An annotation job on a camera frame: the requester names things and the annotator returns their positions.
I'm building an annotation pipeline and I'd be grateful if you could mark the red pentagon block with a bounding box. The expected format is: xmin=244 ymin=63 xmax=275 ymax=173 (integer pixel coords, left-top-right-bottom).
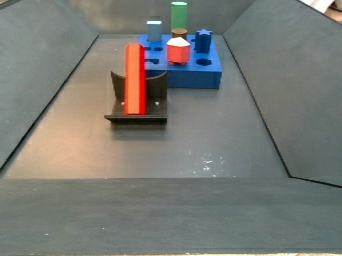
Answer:
xmin=167 ymin=37 xmax=191 ymax=65

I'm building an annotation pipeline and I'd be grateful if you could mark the blue shape sorter base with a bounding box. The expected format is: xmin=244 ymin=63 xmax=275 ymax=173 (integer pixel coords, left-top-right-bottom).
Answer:
xmin=139 ymin=34 xmax=221 ymax=89

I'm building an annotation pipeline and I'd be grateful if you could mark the brown cylinder block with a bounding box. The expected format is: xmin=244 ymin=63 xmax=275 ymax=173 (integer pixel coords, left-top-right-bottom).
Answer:
xmin=171 ymin=28 xmax=187 ymax=39

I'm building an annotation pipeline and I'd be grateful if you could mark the green cylinder block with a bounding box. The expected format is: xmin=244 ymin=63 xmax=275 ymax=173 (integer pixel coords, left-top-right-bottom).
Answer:
xmin=171 ymin=1 xmax=188 ymax=29

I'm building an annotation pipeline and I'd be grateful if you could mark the dark blue star block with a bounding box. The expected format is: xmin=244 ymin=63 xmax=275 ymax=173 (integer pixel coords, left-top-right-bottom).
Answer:
xmin=195 ymin=29 xmax=212 ymax=53

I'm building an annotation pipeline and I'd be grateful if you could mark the light blue square block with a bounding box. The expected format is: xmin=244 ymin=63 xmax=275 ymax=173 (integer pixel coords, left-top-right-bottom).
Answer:
xmin=147 ymin=20 xmax=163 ymax=42

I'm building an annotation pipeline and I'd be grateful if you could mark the red hexagon prism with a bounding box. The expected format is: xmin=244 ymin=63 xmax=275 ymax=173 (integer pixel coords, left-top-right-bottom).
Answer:
xmin=124 ymin=43 xmax=147 ymax=115

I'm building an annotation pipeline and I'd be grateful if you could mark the black curved stand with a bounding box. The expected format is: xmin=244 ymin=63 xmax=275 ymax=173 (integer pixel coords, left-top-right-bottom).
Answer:
xmin=104 ymin=72 xmax=168 ymax=124

